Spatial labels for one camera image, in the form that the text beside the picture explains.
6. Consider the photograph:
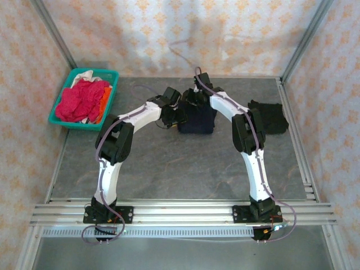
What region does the black folded t-shirt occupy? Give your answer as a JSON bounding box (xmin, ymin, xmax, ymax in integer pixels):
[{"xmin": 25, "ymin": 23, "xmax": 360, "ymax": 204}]
[{"xmin": 247, "ymin": 99, "xmax": 290, "ymax": 135}]

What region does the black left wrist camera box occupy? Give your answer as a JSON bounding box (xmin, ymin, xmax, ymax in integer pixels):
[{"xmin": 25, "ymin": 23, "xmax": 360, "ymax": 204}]
[{"xmin": 163, "ymin": 87, "xmax": 182, "ymax": 104}]

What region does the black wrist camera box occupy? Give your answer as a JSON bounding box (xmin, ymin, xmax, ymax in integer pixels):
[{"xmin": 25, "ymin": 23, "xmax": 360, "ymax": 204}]
[
  {"xmin": 163, "ymin": 87, "xmax": 182, "ymax": 104},
  {"xmin": 193, "ymin": 72, "xmax": 212, "ymax": 90}
]

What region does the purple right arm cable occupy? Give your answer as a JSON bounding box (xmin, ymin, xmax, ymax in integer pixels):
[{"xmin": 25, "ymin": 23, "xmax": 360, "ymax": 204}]
[{"xmin": 193, "ymin": 66, "xmax": 298, "ymax": 244}]

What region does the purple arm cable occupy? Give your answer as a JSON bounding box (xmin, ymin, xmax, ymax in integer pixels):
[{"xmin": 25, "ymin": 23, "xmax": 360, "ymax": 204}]
[
  {"xmin": 81, "ymin": 84, "xmax": 167, "ymax": 245},
  {"xmin": 193, "ymin": 66, "xmax": 298, "ymax": 244}
]

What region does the red t-shirt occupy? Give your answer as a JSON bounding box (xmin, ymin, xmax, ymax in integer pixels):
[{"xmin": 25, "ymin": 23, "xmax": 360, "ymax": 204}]
[{"xmin": 55, "ymin": 79, "xmax": 110, "ymax": 124}]

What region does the slotted grey cable tray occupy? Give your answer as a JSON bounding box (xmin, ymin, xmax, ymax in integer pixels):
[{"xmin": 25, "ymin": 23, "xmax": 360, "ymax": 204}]
[{"xmin": 42, "ymin": 227, "xmax": 255, "ymax": 239}]

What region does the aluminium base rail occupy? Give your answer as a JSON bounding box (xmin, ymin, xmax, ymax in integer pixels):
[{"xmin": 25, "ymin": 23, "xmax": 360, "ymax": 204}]
[{"xmin": 29, "ymin": 198, "xmax": 337, "ymax": 226}]

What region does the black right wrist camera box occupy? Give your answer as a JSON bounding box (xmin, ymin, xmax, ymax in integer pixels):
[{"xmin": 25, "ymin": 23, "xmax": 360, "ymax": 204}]
[{"xmin": 193, "ymin": 72, "xmax": 212, "ymax": 90}]

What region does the orange t-shirt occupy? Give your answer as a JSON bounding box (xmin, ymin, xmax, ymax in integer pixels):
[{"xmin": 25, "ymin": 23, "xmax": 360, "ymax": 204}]
[{"xmin": 95, "ymin": 86, "xmax": 113, "ymax": 124}]

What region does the aluminium frame post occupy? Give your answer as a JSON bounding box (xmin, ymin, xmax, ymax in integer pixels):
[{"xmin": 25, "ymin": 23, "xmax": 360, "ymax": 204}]
[
  {"xmin": 281, "ymin": 0, "xmax": 335, "ymax": 82},
  {"xmin": 30, "ymin": 0, "xmax": 78, "ymax": 70}
]

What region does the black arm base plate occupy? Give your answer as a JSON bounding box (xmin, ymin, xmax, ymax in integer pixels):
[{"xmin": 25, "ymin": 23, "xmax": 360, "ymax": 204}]
[
  {"xmin": 232, "ymin": 204, "xmax": 282, "ymax": 224},
  {"xmin": 83, "ymin": 206, "xmax": 134, "ymax": 224}
]

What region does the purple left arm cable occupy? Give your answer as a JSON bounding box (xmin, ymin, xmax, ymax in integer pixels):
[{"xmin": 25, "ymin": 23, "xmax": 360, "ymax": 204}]
[{"xmin": 81, "ymin": 84, "xmax": 167, "ymax": 245}]

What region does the navy blue t-shirt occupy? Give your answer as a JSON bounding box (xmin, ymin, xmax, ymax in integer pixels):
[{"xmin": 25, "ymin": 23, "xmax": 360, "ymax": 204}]
[{"xmin": 177, "ymin": 101, "xmax": 217, "ymax": 135}]

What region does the teal plastic basket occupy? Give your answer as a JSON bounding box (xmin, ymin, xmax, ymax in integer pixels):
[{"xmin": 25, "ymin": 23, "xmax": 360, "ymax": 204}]
[{"xmin": 47, "ymin": 68, "xmax": 120, "ymax": 132}]

